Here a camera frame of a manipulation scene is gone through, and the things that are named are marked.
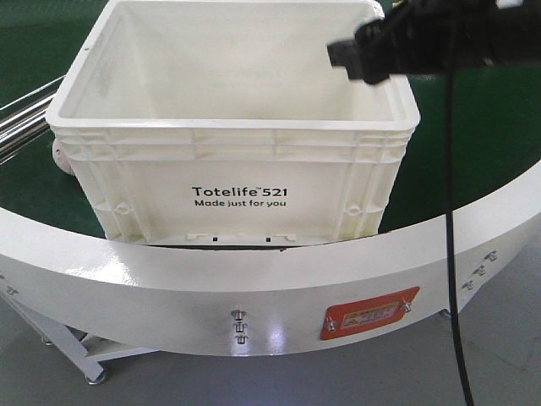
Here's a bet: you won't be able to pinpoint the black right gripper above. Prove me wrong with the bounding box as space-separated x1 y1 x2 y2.
327 1 540 85

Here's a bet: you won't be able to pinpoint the white plastic Totelife crate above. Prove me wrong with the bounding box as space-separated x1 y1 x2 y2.
46 1 419 246

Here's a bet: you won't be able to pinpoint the white curved conveyor rim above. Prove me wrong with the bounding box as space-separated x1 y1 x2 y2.
0 158 541 359

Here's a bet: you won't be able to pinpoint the orange warning label plate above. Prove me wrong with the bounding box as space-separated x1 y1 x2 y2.
320 287 420 341

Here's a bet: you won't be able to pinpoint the black cable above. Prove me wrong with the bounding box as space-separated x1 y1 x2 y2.
443 16 477 406

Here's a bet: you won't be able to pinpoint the chrome guide rail rods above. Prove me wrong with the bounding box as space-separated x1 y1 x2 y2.
1 75 65 164

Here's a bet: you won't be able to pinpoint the white conveyor support leg frame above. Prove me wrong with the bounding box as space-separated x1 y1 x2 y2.
1 293 156 385

